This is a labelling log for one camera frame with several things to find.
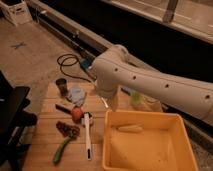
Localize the dark grape bunch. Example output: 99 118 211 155
56 121 80 138

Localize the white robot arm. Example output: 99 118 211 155
92 45 213 126

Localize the yellow plastic tray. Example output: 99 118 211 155
102 110 199 171

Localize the metal spoon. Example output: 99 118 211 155
100 97 109 108

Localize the blue power box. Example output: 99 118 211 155
80 59 92 70

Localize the green plastic bottle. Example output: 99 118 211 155
130 91 142 110

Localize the light blue cloth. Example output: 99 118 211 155
67 86 86 107

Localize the orange peach fruit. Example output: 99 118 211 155
71 107 83 123

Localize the metal cup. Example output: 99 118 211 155
56 78 68 97

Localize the corn cob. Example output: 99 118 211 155
117 125 143 133

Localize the green cucumber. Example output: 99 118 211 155
52 137 71 165

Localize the black stand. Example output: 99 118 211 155
0 70 37 171

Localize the white storage box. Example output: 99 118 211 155
0 0 32 26

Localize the black handled knife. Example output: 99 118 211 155
55 104 71 114

